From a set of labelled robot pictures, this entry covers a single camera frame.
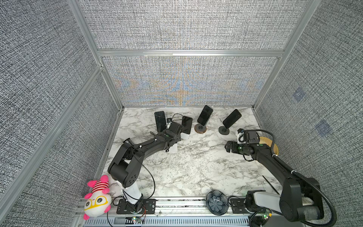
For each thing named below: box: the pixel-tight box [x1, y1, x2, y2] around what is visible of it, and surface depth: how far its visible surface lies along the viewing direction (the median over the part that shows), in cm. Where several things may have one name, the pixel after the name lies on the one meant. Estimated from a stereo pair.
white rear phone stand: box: [180, 132, 190, 140], surface depth 102 cm
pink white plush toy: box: [83, 174, 112, 221], surface depth 71 cm
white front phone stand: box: [168, 141, 178, 154], surface depth 96 cm
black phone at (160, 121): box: [154, 110, 167, 132], surface depth 96 cm
